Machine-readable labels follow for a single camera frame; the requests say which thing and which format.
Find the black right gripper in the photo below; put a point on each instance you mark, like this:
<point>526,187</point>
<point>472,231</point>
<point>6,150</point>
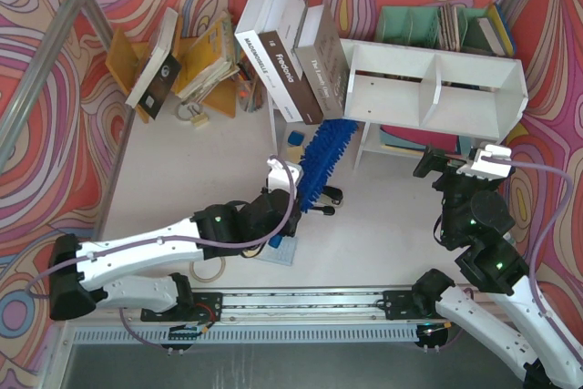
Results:
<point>443,166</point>

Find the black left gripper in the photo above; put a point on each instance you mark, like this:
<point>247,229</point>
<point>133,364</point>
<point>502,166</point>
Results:
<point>294,209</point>

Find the white black stapler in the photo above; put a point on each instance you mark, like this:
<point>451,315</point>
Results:
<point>331,196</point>

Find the blue microfiber duster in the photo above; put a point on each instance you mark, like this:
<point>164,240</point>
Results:
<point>305,181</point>

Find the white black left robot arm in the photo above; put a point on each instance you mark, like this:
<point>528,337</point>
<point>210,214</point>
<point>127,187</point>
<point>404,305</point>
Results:
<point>87,275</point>

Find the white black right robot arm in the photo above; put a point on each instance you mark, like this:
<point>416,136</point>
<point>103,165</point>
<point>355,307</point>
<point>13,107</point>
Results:
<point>537,346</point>

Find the white wooden bookshelf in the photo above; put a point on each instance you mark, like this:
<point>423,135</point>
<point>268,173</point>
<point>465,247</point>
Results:
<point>472,96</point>

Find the magenta paper sheet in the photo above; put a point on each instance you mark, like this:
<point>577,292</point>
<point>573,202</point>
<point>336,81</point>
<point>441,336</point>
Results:
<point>416,139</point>

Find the yellow sticky note pad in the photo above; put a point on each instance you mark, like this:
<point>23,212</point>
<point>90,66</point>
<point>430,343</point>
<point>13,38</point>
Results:
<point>294,154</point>

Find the blue eraser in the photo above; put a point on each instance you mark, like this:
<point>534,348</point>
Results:
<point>295,138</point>

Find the wooden coasters stack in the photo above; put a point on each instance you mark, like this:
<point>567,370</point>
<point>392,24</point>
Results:
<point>449,31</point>

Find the clear pencil cup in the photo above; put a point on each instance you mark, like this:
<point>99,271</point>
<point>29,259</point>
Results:
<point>250,91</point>

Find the green desk organizer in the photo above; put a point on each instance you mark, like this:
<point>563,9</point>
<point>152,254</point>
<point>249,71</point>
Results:
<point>418,26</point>

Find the beige Lonely Ones book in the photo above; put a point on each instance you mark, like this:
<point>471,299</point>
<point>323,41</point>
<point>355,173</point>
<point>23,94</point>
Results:
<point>320,52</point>

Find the blue yellow book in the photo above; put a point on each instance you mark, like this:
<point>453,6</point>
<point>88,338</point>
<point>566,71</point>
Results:
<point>496,32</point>

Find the yellow worn book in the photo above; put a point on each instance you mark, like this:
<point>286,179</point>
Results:
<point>210,59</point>

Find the black white paperback book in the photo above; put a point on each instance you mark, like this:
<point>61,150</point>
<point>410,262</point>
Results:
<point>157,68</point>

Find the brown Fredonia book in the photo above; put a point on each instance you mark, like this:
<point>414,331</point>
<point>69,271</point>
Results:
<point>280,34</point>

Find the yellow wooden book holder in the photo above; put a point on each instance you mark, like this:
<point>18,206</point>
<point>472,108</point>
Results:
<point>122,61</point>

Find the white Mademoiselle book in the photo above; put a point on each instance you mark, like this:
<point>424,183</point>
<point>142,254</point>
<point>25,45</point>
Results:
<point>252,21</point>

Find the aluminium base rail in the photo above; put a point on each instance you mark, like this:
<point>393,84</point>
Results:
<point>364,315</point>

